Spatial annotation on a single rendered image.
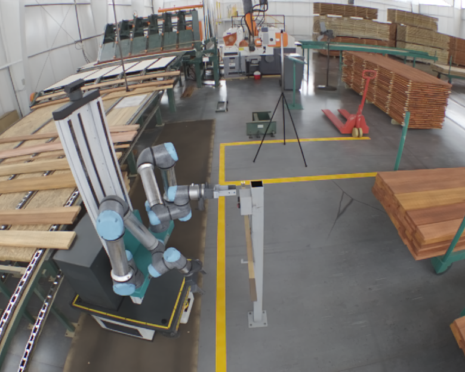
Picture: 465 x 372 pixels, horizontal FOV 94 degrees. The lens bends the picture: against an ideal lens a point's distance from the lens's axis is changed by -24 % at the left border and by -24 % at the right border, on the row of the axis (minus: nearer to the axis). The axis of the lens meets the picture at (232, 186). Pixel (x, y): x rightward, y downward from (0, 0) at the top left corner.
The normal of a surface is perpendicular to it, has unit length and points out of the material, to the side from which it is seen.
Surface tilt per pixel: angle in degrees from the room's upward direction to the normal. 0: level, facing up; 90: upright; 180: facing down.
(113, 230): 83
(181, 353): 0
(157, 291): 0
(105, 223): 83
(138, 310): 0
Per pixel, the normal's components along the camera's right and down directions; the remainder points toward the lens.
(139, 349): -0.07, -0.83
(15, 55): 0.03, 0.56
